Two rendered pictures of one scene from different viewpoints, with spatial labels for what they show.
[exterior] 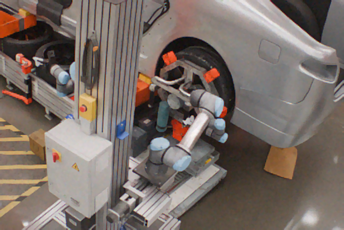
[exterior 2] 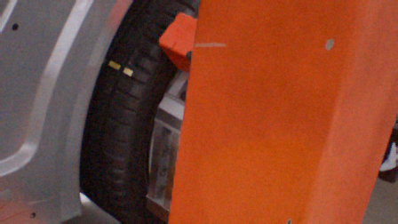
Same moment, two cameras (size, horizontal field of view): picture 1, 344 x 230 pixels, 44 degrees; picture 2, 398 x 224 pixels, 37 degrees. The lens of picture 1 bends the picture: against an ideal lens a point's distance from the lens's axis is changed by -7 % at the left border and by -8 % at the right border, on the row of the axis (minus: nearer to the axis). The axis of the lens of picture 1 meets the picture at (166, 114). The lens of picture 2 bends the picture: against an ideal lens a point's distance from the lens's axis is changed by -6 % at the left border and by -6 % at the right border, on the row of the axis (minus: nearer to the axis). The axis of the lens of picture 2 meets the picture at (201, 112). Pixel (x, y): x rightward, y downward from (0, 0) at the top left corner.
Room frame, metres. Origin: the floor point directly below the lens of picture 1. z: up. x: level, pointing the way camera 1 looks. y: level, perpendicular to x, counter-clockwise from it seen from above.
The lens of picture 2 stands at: (3.12, 1.05, 1.47)
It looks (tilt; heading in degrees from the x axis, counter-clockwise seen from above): 27 degrees down; 273
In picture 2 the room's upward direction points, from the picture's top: 9 degrees clockwise
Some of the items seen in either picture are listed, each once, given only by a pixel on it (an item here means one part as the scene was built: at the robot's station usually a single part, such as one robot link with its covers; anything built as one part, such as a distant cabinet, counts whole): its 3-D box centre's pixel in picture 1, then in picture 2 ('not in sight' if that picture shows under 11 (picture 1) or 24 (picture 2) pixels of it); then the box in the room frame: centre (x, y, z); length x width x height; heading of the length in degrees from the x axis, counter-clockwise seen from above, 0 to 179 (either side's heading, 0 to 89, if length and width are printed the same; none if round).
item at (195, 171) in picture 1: (186, 151); not in sight; (3.21, -0.23, 0.13); 0.50 x 0.36 x 0.10; 56
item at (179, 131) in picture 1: (183, 127); not in sight; (3.10, -0.16, 0.48); 0.16 x 0.12 x 0.17; 146
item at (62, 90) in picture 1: (64, 87); not in sight; (2.51, 0.72, 1.11); 0.11 x 0.08 x 0.11; 137
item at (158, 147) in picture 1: (159, 149); not in sight; (2.18, 0.01, 0.98); 0.13 x 0.12 x 0.14; 60
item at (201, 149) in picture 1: (189, 135); not in sight; (3.21, -0.23, 0.32); 0.40 x 0.30 x 0.28; 56
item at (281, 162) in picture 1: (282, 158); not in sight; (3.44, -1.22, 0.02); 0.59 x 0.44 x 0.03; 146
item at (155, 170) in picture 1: (156, 163); not in sight; (2.18, 0.02, 0.87); 0.15 x 0.15 x 0.10
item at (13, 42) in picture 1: (26, 39); not in sight; (4.46, 1.77, 0.39); 0.66 x 0.66 x 0.24
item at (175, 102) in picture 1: (181, 96); not in sight; (3.01, -0.10, 0.85); 0.21 x 0.14 x 0.14; 146
